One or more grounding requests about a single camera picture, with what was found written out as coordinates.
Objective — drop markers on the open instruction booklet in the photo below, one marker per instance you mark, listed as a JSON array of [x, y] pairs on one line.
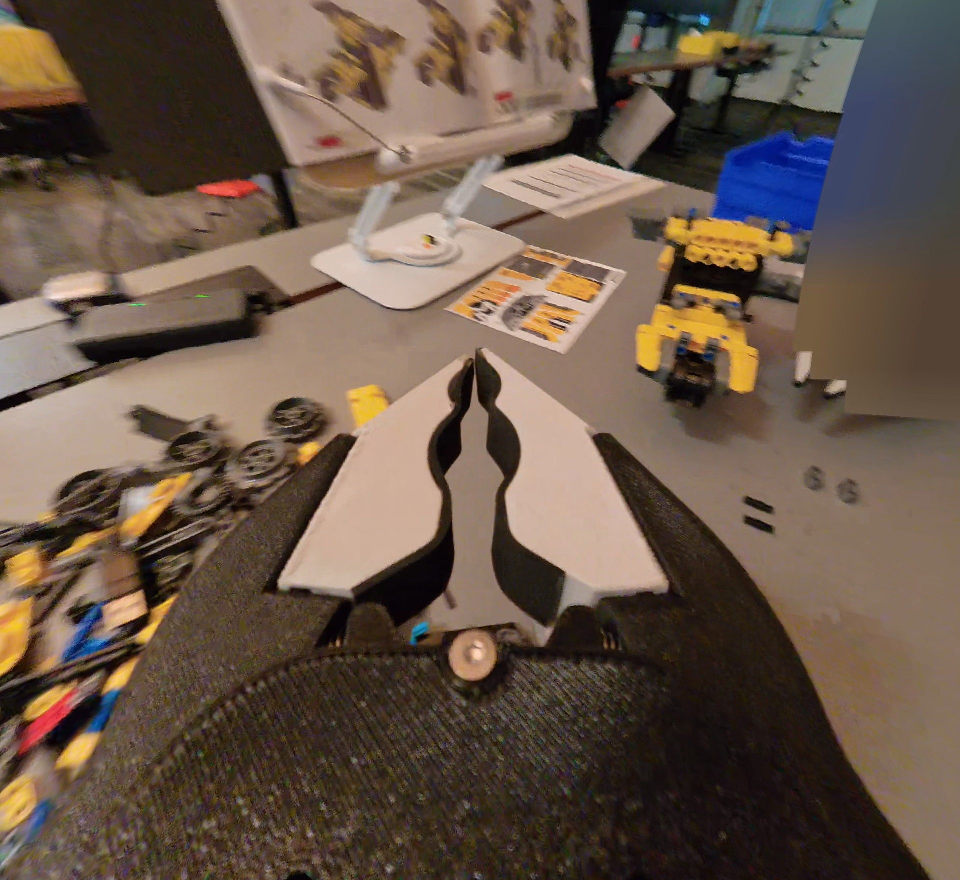
[[375, 33]]

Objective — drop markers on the small yellow brick panel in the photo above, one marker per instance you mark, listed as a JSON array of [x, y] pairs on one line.
[[367, 404]]

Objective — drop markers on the wooden background table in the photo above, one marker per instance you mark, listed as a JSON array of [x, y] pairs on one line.
[[660, 63]]

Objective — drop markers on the black partition board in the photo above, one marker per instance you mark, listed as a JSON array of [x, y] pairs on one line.
[[150, 33]]

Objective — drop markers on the white book stand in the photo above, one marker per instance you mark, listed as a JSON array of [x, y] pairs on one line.
[[420, 280]]

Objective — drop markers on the yellow sticker sheet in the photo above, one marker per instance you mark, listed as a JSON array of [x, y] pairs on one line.
[[540, 295]]

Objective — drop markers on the printed paper sheet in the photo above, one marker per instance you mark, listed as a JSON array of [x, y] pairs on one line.
[[577, 183]]

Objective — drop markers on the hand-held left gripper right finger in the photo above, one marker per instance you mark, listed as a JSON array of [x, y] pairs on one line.
[[585, 513]]

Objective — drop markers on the black power bank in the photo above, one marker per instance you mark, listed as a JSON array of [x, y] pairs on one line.
[[165, 325]]

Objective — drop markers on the dark grey brick connector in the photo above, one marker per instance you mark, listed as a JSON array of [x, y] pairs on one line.
[[814, 477], [847, 490]]

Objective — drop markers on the hanging white paper sheet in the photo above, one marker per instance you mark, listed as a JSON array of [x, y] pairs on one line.
[[637, 127]]

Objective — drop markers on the pile of toy brick pieces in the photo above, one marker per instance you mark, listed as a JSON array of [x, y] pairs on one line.
[[112, 535]]

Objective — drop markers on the yellow toy brick vehicle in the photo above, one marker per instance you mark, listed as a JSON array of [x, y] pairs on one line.
[[697, 333]]

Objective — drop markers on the silver rounded device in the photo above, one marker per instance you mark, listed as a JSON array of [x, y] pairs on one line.
[[75, 289]]

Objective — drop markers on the black brick pin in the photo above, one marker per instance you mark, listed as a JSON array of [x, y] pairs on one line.
[[757, 504], [757, 522]]

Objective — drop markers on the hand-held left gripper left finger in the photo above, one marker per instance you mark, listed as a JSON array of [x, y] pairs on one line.
[[375, 513]]

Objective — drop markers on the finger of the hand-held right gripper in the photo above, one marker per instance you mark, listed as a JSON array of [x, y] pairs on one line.
[[834, 389], [802, 370]]

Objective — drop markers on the small red object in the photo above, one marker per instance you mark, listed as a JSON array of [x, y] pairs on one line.
[[229, 189]]

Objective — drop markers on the blue plastic bin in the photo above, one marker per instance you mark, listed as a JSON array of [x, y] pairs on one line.
[[772, 175]]

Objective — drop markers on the yellow plastic bin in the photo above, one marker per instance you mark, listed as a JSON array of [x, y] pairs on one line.
[[709, 44]]

